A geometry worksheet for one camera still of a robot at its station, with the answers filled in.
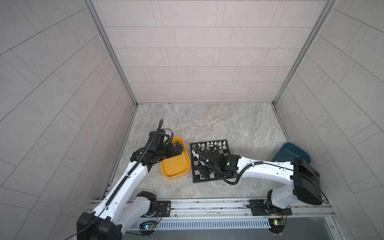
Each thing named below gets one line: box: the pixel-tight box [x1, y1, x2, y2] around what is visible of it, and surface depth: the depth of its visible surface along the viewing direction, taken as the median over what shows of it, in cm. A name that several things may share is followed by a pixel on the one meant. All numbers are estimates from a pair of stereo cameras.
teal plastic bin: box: [271, 142, 312, 164], surface depth 89 cm
